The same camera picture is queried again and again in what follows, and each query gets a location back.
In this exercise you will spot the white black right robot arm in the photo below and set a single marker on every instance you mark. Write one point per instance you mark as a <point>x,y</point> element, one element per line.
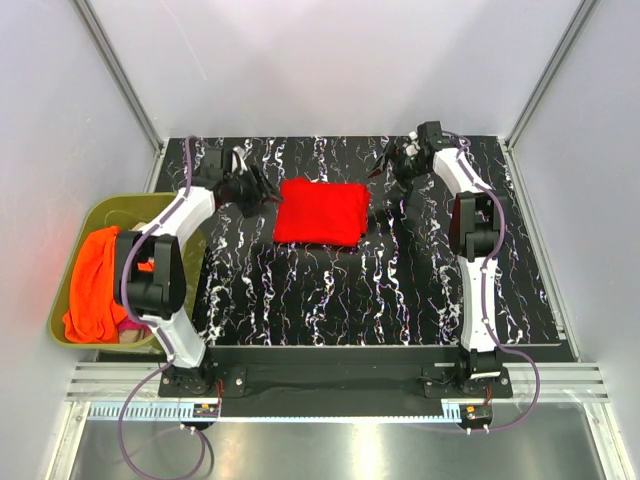
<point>476,235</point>

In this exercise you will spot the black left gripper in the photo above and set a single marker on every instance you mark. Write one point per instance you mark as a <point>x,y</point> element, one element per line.
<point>262,192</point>

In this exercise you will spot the orange t shirt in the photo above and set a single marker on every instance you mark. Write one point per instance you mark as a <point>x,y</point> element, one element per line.
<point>93,314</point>

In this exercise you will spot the left orange connector board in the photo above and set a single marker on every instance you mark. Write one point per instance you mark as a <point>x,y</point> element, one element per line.
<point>206,410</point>

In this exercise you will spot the aluminium frame rail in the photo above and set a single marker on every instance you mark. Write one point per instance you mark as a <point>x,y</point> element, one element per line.
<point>339,422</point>

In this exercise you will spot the right aluminium corner post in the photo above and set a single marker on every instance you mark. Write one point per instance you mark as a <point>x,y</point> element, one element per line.
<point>561,52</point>

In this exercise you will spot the left aluminium corner post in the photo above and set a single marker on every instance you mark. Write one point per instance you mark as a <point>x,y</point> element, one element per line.
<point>107,53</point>

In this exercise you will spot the aluminium corner post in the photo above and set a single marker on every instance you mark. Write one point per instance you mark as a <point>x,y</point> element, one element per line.
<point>107,53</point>
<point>561,52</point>

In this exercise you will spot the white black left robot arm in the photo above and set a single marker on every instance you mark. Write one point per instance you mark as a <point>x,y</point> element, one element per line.
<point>149,277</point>

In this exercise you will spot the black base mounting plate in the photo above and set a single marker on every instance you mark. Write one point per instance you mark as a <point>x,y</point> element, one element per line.
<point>327,382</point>

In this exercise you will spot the right orange connector board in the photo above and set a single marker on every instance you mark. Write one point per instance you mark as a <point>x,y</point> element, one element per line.
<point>478,412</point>

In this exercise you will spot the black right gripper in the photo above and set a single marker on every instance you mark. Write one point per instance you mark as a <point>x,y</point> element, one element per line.
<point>394,156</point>

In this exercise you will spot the orange connector board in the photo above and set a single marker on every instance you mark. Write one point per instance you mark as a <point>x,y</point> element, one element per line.
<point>478,412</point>
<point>206,410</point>

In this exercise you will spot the olive green plastic bin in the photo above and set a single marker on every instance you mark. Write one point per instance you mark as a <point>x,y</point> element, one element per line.
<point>125,211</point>

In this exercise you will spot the red t shirt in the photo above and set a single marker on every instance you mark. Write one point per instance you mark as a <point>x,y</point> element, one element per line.
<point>321,213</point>

